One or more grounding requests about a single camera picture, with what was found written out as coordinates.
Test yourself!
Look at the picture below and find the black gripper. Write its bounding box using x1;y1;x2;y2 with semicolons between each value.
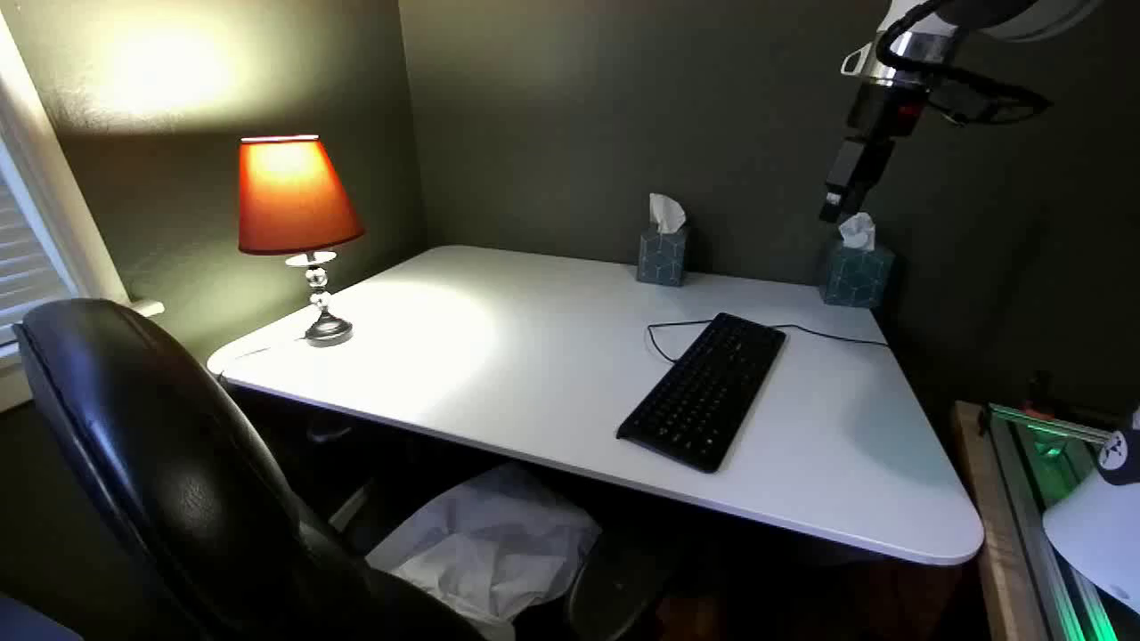
815;73;929;229

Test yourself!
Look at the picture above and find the black computer keyboard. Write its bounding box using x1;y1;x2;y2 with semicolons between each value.
614;308;791;478

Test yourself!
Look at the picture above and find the teal tissue box crumpled tissue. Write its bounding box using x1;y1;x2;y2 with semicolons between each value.
811;211;898;312

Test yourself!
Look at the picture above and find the teal tissue box tall tissue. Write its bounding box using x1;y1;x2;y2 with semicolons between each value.
630;187;695;293

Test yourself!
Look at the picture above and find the wooden board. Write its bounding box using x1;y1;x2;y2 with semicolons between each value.
948;396;1050;641

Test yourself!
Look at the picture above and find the black cap white logo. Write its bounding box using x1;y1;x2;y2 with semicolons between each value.
1089;407;1140;488

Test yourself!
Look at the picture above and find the white dome shaped object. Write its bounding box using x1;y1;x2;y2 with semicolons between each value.
1042;465;1140;617

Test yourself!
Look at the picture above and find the white plastic bag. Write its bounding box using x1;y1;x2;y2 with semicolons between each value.
362;460;605;641

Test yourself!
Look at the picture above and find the table lamp orange shade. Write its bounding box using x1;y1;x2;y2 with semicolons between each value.
232;130;370;353

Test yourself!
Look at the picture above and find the black leather office chair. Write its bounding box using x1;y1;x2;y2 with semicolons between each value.
10;294;491;641

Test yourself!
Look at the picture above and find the window with white blinds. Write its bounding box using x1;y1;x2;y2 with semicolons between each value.
0;9;134;413

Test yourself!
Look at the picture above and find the thin black keyboard cable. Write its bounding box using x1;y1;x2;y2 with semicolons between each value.
644;312;891;367

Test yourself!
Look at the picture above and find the metal frame with green light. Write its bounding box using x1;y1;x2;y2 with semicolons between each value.
982;398;1130;641

